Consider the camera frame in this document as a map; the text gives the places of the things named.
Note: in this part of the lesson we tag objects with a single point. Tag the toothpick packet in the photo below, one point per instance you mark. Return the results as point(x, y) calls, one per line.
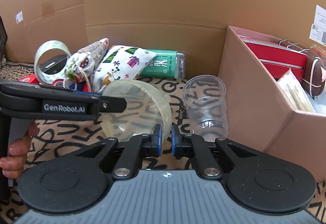
point(294, 92)

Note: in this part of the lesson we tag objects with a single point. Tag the clear plastic cup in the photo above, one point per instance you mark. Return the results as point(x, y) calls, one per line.
point(204, 98)

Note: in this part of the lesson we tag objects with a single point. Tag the brown football plush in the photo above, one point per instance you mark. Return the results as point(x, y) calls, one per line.
point(313, 80)

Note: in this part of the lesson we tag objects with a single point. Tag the red tape roll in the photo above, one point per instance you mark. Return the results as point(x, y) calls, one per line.
point(58, 83)

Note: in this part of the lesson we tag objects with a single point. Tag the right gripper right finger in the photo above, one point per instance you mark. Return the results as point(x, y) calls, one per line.
point(199, 151)

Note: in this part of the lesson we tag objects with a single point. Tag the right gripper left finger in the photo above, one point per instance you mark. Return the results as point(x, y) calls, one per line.
point(135, 150)

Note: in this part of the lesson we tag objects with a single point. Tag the person's left hand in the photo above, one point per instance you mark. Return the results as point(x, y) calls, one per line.
point(13, 165)

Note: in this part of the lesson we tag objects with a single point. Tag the large cardboard backdrop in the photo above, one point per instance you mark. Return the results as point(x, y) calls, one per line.
point(194, 27)

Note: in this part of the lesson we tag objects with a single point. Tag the translucent plastic bowl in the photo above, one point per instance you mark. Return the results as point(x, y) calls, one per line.
point(146, 107)

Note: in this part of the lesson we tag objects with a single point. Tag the white shipping label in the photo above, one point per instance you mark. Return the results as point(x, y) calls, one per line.
point(318, 28)

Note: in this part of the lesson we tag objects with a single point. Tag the green soda can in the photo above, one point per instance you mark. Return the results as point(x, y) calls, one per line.
point(169, 64)

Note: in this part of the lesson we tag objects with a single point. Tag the small christmas drawstring pouch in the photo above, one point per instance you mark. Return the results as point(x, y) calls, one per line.
point(81, 65)

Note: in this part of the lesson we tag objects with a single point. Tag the christmas tree fabric pouch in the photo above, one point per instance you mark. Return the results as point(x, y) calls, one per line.
point(120, 62)

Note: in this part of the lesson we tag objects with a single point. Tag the red gift box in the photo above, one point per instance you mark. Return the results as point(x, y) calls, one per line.
point(276, 58)

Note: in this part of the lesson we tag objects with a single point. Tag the brown cardboard storage box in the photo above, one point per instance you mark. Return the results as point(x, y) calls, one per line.
point(259, 113)

